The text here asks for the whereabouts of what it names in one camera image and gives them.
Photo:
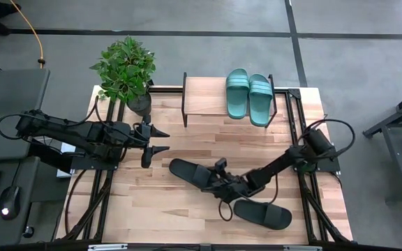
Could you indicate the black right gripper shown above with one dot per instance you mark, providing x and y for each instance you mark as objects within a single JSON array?
[{"x": 232, "y": 188}]

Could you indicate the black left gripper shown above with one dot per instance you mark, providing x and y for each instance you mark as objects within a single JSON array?
[{"x": 146, "y": 143}]

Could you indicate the black rubber slide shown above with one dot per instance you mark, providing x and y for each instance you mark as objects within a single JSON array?
[
  {"x": 264, "y": 214},
  {"x": 187, "y": 171}
]

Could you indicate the wooden shelf black metal frame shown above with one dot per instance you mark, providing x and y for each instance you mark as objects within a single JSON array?
[{"x": 204, "y": 96}]

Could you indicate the green rubber slide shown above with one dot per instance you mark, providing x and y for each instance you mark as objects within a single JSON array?
[
  {"x": 237, "y": 94},
  {"x": 260, "y": 101}
]

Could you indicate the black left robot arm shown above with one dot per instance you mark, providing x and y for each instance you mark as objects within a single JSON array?
[{"x": 75, "y": 134}]

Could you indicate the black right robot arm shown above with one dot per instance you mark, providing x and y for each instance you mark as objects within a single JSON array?
[{"x": 277, "y": 165}]

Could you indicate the green potted plant black pot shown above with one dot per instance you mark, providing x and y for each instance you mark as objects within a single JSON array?
[{"x": 124, "y": 69}]

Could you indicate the small black knob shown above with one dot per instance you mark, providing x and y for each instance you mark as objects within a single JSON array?
[{"x": 29, "y": 232}]

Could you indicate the black computer mouse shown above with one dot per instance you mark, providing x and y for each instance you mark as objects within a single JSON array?
[{"x": 9, "y": 202}]

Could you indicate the black metal stand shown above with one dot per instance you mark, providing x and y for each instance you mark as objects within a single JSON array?
[{"x": 394, "y": 157}]

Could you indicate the black aluminium table frame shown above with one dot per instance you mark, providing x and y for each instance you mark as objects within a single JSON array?
[{"x": 307, "y": 209}]

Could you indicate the silver metal bracket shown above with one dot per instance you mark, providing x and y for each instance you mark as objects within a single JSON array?
[
  {"x": 107, "y": 247},
  {"x": 302, "y": 248}
]

